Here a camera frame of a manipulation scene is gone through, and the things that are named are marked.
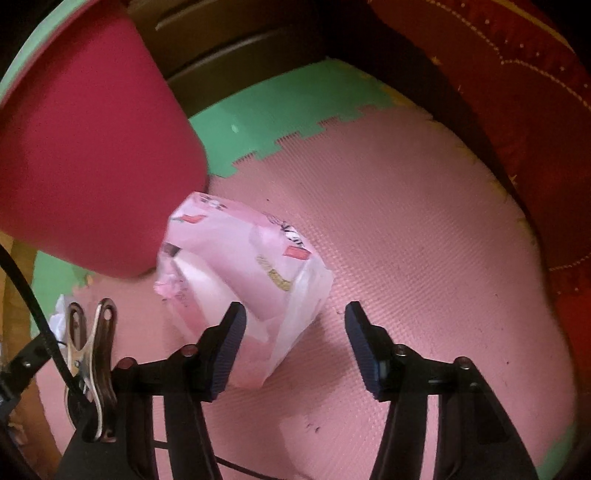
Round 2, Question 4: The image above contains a black cable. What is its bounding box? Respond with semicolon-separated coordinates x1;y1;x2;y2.
0;242;259;480

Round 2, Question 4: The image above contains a red bucket with green rim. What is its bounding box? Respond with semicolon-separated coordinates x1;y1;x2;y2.
0;0;211;280

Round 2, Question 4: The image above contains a pink foam mat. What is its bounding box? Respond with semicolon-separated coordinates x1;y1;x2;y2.
34;106;580;480

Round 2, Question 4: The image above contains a green foam mat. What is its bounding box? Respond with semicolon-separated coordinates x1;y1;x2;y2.
32;55;407;333

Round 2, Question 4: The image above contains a wooden wardrobe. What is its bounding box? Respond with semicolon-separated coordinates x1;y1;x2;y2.
0;231;47;462

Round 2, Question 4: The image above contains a crumpled white tissue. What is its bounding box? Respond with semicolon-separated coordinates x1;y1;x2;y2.
50;295;70;342

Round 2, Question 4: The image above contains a pink plastic packet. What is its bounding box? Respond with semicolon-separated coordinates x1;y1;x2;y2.
154;191;334;389

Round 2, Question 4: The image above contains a metal spring clip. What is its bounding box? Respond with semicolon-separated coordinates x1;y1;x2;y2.
65;298;118;441

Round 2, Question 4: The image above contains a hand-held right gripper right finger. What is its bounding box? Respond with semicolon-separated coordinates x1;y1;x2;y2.
345;301;541;480

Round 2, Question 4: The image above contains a red blanket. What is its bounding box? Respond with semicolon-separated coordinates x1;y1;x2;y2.
369;0;591;407

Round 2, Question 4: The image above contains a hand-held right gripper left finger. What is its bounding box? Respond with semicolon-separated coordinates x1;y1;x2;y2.
58;301;246;480

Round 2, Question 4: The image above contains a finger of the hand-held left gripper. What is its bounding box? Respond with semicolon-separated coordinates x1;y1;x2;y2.
0;336;52;384

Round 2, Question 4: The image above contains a dark wooden nightstand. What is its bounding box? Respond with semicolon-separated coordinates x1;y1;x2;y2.
124;0;444;121

